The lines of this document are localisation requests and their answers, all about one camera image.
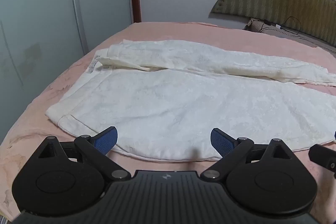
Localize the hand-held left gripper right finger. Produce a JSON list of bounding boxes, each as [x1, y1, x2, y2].
[[201, 128, 295, 182]]

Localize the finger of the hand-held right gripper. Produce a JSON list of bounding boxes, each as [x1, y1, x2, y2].
[[308, 131, 336, 179]]

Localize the beige pillow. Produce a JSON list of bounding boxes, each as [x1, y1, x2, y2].
[[243, 18, 336, 52]]

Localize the pink bed blanket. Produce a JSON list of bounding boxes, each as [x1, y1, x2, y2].
[[0, 21, 336, 224]]

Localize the frosted glass wardrobe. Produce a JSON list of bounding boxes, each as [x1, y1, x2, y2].
[[0, 0, 134, 144]]

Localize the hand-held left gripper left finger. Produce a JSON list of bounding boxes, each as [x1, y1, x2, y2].
[[38, 126, 132, 182]]

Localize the black charging cable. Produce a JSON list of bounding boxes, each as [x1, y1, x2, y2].
[[259, 16, 306, 39]]

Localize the olive padded headboard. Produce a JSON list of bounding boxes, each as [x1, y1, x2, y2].
[[209, 0, 336, 45]]

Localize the white pants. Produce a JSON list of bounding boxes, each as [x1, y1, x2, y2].
[[45, 39, 336, 162]]

